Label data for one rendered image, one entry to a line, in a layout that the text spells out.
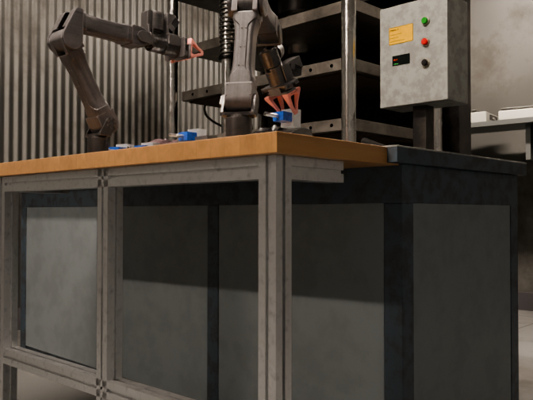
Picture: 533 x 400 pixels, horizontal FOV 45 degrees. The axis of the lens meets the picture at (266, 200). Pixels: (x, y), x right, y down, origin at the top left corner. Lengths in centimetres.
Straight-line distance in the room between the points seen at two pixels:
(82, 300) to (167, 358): 56
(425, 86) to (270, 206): 144
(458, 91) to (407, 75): 20
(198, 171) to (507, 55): 367
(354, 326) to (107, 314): 60
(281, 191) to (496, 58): 374
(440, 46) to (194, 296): 130
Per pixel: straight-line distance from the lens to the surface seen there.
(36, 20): 402
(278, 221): 120
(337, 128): 268
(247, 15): 163
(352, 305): 159
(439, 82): 252
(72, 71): 197
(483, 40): 491
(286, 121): 192
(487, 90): 482
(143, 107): 432
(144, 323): 224
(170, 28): 220
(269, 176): 121
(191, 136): 204
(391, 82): 263
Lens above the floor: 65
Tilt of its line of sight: 1 degrees up
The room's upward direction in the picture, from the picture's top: straight up
